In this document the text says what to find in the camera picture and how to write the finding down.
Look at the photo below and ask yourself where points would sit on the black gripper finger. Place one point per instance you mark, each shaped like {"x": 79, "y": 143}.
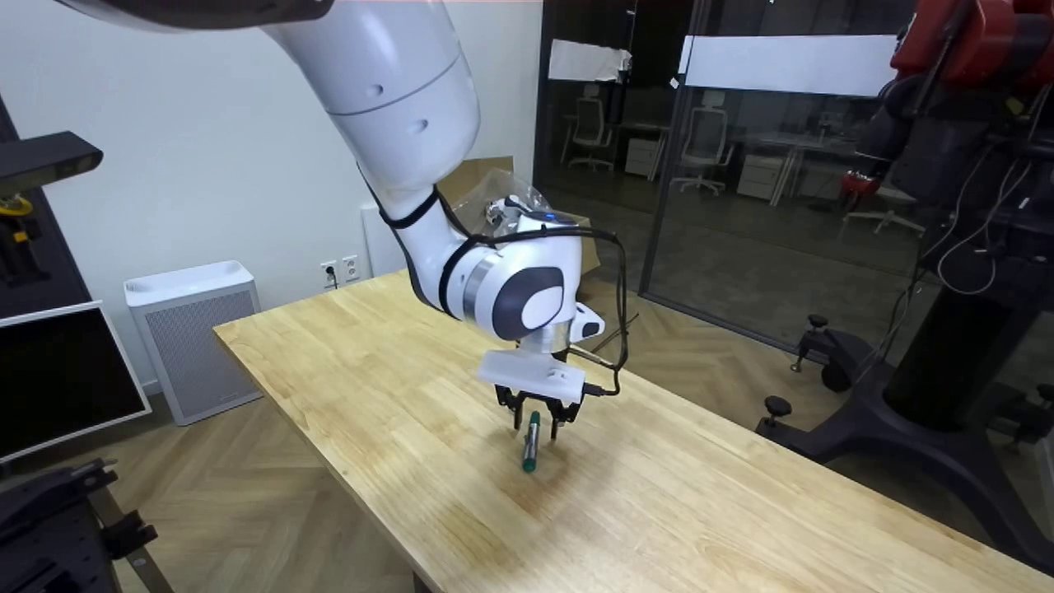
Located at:
{"x": 514, "y": 415}
{"x": 556, "y": 423}

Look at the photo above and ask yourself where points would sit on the green marker pen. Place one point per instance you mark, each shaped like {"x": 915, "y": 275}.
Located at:
{"x": 531, "y": 443}

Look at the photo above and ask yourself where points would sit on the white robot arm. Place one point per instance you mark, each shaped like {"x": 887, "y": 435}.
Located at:
{"x": 395, "y": 83}

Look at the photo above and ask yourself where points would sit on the cardboard box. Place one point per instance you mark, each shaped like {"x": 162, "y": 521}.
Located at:
{"x": 497, "y": 227}

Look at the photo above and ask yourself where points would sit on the white office chair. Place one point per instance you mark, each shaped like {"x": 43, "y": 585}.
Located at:
{"x": 706, "y": 153}

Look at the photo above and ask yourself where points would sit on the black monitor screen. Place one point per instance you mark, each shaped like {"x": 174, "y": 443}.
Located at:
{"x": 65, "y": 377}

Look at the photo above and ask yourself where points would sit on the red black robot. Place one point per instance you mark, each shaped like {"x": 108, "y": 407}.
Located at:
{"x": 966, "y": 133}

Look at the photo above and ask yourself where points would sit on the wall power outlet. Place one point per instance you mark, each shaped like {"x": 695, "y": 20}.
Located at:
{"x": 337, "y": 272}

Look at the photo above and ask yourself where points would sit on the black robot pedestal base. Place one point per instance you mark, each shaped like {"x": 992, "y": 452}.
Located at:
{"x": 929, "y": 411}

